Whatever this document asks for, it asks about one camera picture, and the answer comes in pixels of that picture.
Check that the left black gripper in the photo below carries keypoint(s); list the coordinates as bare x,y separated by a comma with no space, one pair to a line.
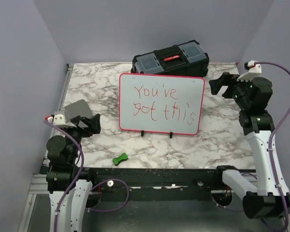
94,121

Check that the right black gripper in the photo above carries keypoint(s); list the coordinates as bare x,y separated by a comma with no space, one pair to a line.
226,79

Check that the green bone-shaped eraser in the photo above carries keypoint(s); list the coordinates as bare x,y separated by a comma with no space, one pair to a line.
119,159

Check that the pink framed whiteboard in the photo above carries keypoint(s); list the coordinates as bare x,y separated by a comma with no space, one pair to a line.
160,103

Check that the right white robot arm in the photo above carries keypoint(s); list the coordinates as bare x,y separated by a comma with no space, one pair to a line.
270,196

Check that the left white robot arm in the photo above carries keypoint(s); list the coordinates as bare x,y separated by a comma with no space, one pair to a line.
68,183

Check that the grey sponge block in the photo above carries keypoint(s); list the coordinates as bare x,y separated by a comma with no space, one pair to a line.
78,108

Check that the black plastic toolbox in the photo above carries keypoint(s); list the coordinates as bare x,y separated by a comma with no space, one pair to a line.
186,59

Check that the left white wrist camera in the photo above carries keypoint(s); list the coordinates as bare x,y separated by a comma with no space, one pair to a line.
60,119

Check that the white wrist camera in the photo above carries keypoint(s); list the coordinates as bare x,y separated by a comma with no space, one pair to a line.
60,119
253,70

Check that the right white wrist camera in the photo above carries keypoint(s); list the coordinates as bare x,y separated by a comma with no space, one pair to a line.
253,70

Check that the aluminium extrusion frame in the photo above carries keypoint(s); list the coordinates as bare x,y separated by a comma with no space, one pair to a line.
38,185

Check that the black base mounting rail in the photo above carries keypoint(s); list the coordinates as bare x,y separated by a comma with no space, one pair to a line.
119,184

